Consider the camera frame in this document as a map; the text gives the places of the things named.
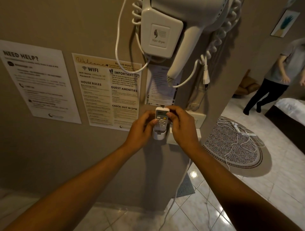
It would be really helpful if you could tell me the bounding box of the white power cord with plug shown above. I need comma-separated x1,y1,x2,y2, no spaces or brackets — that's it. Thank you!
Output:
115,0,210,88

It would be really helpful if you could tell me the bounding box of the white hair dryer wall mount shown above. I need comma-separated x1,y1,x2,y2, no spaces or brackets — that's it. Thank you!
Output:
140,8,184,59

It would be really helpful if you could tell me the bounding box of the person's left hand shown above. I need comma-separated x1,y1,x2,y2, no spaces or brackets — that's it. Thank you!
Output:
125,110,159,149

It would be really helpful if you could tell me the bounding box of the round patterned floor rug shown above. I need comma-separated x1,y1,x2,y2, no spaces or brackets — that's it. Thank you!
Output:
203,116,263,169

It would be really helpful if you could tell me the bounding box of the white help notice sheet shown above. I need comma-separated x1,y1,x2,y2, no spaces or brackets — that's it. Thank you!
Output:
0,40,82,124

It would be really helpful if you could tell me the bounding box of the brown chair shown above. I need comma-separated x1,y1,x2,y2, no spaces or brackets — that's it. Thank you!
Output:
232,69,261,98

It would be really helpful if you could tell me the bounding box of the white extension cable on rug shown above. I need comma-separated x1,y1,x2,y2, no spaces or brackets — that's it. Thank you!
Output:
216,117,265,172

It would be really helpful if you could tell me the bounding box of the white wall hair dryer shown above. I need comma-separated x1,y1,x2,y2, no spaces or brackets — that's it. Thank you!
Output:
150,0,234,87

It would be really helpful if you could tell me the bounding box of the small laminated notice sheet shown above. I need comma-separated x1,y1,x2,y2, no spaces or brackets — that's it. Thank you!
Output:
144,64,180,106

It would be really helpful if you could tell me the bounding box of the white air conditioner remote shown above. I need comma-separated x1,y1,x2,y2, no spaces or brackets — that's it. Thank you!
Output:
155,107,170,130

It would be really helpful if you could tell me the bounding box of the person's left forearm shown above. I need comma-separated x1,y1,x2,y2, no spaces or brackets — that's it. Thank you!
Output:
0,142,143,231

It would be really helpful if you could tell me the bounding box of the person's right hand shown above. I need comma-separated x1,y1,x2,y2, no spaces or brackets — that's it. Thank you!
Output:
165,106,201,151

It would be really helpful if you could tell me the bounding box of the person's right forearm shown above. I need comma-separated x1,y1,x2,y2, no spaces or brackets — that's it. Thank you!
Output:
183,143,305,231

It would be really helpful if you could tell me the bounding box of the cream house rules sheet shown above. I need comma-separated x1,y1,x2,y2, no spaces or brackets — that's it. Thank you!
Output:
72,53,142,131

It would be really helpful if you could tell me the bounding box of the white remote wall holder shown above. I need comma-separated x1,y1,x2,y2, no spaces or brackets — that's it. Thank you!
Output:
152,124,168,140

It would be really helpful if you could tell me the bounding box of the white wall socket plate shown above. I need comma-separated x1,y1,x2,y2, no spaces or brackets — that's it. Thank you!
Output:
166,111,206,145

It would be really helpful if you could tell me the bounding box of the framed leaf wall picture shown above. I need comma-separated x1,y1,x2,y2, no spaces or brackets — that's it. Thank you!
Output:
270,10,300,38

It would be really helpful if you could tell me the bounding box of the grey floor mat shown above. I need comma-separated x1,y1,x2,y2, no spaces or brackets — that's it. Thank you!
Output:
175,173,196,198

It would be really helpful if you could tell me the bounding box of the bed with white sheet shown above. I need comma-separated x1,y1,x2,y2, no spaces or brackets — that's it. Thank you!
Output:
264,98,305,146

